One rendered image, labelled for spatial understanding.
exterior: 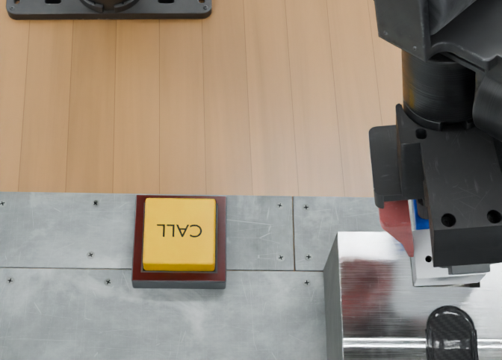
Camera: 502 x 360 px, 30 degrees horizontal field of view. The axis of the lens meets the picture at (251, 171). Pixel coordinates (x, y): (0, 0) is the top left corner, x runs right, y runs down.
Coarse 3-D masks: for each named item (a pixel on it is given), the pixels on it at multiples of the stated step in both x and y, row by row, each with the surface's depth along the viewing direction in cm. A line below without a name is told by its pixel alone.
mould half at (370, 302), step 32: (352, 256) 73; (384, 256) 73; (352, 288) 72; (384, 288) 72; (416, 288) 72; (448, 288) 72; (480, 288) 72; (352, 320) 71; (384, 320) 71; (416, 320) 71; (480, 320) 71; (352, 352) 70; (384, 352) 70; (416, 352) 70; (480, 352) 71
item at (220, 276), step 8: (136, 200) 82; (144, 200) 82; (216, 200) 82; (224, 200) 82; (136, 208) 81; (224, 208) 82; (136, 216) 81; (224, 216) 81; (136, 224) 81; (224, 224) 81; (136, 232) 80; (224, 232) 81; (136, 240) 80; (224, 240) 80; (136, 248) 80; (224, 248) 80; (136, 256) 79; (224, 256) 80; (136, 264) 79; (224, 264) 79; (136, 272) 79; (224, 272) 79; (144, 280) 79; (152, 280) 79; (160, 280) 79; (168, 280) 79; (176, 280) 79; (184, 280) 79; (192, 280) 79; (200, 280) 79; (208, 280) 79; (216, 280) 79; (224, 280) 79
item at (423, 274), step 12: (420, 228) 70; (420, 240) 68; (420, 252) 68; (420, 264) 68; (432, 264) 68; (420, 276) 68; (432, 276) 67; (444, 276) 67; (456, 276) 67; (468, 276) 68; (480, 276) 68
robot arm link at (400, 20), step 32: (384, 0) 51; (416, 0) 48; (480, 0) 53; (384, 32) 52; (416, 32) 50; (448, 32) 51; (480, 32) 51; (480, 64) 50; (480, 96) 52; (480, 128) 54
